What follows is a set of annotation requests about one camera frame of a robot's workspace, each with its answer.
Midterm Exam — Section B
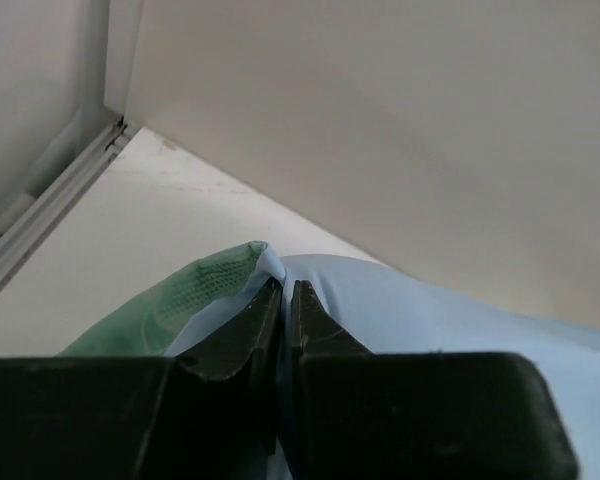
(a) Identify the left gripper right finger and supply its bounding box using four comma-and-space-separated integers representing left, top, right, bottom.
291, 280, 371, 358

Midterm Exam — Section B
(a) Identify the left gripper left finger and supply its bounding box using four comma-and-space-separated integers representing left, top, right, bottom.
179, 279, 282, 383

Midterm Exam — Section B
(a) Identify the light blue pillowcase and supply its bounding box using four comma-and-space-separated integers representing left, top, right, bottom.
54, 240, 600, 480

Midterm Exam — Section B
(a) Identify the left aluminium rail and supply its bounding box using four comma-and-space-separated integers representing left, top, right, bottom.
0, 119, 139, 293

